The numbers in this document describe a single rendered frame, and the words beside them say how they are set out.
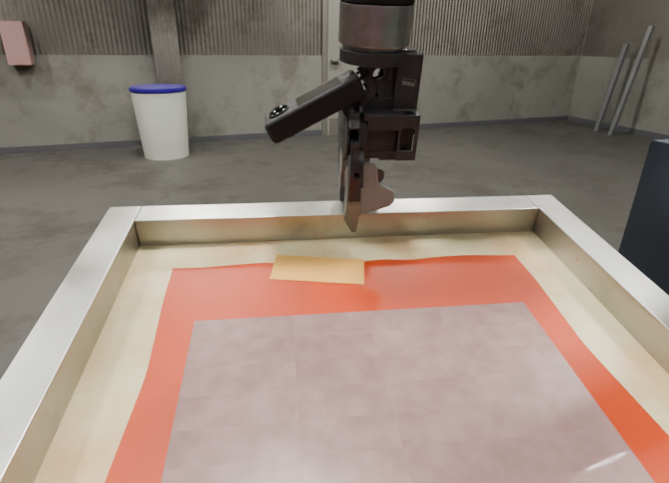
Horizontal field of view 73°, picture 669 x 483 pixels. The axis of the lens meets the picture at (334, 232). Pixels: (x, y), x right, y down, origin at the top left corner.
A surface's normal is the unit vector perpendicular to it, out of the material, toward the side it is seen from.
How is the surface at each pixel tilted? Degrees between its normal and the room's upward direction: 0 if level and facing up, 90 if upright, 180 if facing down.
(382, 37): 99
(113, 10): 90
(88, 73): 90
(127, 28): 90
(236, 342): 8
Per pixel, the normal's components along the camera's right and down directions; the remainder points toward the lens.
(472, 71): 0.36, 0.38
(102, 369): 0.04, -0.85
